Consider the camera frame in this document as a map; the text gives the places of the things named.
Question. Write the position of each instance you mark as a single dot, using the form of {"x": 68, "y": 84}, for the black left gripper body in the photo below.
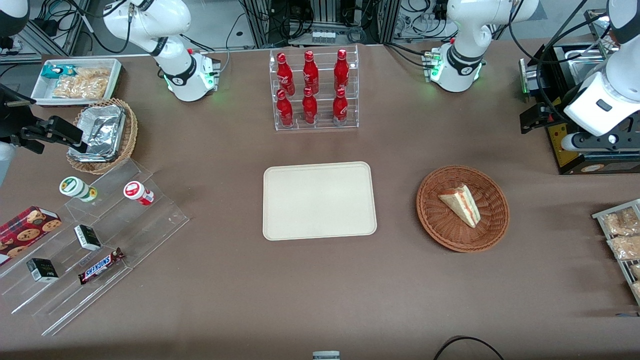
{"x": 551, "y": 114}

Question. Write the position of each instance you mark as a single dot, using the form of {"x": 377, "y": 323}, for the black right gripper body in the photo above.
{"x": 11, "y": 121}

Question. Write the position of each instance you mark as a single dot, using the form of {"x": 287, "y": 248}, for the triangular sandwich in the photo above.
{"x": 462, "y": 205}

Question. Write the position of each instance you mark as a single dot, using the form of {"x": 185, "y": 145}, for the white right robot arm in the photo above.
{"x": 185, "y": 75}

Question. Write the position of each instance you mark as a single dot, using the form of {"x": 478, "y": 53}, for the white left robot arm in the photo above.
{"x": 460, "y": 55}

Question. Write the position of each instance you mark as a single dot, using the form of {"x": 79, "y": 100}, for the light wicker basket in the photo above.
{"x": 131, "y": 130}

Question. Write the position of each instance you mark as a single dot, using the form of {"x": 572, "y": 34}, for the tray of packaged snacks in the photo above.
{"x": 600, "y": 216}

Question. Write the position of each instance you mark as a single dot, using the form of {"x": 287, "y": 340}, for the brown wicker basket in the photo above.
{"x": 480, "y": 235}

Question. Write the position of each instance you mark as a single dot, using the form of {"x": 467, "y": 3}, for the beige plastic tray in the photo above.
{"x": 319, "y": 201}

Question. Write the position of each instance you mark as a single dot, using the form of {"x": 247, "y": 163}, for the black hot dog roller machine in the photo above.
{"x": 562, "y": 150}

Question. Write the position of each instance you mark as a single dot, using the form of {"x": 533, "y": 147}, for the aluminium foil container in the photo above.
{"x": 102, "y": 130}

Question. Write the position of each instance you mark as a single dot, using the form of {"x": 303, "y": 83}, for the white snack bin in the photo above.
{"x": 42, "y": 92}

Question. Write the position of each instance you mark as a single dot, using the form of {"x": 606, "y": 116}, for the clear bag of chips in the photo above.
{"x": 82, "y": 85}

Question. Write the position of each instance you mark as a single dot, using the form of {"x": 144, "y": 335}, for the green lidded cup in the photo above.
{"x": 75, "y": 187}

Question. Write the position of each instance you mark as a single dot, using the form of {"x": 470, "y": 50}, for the teal snack packet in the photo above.
{"x": 52, "y": 71}

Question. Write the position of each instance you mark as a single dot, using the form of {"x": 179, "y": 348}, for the red lidded cup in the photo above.
{"x": 136, "y": 191}

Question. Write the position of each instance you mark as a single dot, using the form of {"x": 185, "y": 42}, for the red cookie box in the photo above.
{"x": 27, "y": 230}

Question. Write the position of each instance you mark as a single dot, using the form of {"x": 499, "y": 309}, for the small black box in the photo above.
{"x": 42, "y": 270}
{"x": 87, "y": 237}

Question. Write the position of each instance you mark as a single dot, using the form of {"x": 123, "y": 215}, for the packaged bread in clear bag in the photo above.
{"x": 637, "y": 290}
{"x": 636, "y": 271}
{"x": 622, "y": 221}
{"x": 625, "y": 247}

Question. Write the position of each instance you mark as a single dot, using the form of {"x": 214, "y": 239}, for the clear acrylic stepped shelf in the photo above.
{"x": 145, "y": 230}

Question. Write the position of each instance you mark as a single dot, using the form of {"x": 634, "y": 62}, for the Snickers chocolate bar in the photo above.
{"x": 100, "y": 266}

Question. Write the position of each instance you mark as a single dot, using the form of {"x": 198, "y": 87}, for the red soda bottle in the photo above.
{"x": 309, "y": 107}
{"x": 285, "y": 72}
{"x": 341, "y": 67}
{"x": 285, "y": 110}
{"x": 340, "y": 107}
{"x": 310, "y": 70}

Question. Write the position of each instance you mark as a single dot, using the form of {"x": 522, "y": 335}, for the clear acrylic bottle rack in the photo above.
{"x": 317, "y": 127}

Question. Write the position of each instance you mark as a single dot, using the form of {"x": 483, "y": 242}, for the white power strip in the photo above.
{"x": 323, "y": 36}

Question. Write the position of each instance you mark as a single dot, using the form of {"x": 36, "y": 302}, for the grey white device edge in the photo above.
{"x": 326, "y": 356}

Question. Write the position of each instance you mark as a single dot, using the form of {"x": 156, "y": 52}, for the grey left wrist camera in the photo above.
{"x": 600, "y": 142}

